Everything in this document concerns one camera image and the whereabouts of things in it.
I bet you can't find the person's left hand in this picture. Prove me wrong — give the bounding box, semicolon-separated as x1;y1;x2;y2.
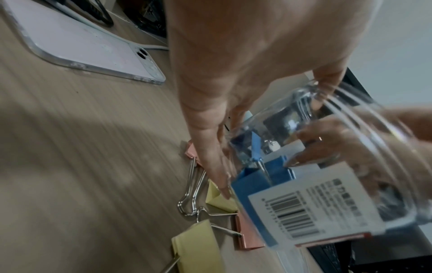
163;0;384;201

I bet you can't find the person's right hand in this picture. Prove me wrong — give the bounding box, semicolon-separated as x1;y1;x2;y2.
287;105;432;203

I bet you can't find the large clear plastic jar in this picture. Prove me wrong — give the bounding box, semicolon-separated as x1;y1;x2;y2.
226;80;432;250

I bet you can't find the blue large binder clip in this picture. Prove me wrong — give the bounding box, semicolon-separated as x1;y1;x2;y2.
230;156;298;247

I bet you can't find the pile of large binder clips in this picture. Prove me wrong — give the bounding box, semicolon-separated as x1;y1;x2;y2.
170;130;271;273

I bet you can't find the black electronic device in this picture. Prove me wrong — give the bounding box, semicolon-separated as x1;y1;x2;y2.
121;0;168;38

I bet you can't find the black computer monitor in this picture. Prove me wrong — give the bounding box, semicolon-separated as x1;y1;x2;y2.
312;66;432;273

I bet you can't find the black keyboard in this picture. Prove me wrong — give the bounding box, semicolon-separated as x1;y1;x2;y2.
308;243;353;273

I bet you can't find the pink smartphone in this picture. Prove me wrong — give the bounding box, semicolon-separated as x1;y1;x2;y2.
0;0;167;85

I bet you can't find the black power cable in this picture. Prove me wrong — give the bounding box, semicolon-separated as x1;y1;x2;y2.
81;0;115;27

